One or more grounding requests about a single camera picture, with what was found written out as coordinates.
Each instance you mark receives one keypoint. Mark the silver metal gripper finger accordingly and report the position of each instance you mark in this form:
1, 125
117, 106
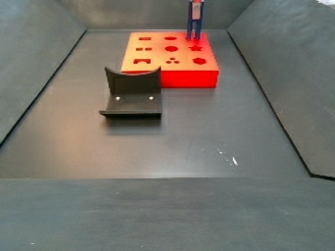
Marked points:
197, 10

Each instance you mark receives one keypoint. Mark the blue square-circle peg object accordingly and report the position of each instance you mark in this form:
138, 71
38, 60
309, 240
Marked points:
194, 25

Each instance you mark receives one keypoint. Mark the red shape-sorting insertion board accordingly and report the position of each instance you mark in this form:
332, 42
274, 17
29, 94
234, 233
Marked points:
186, 59

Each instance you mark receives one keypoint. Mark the black curved holder stand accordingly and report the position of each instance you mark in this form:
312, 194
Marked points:
136, 94

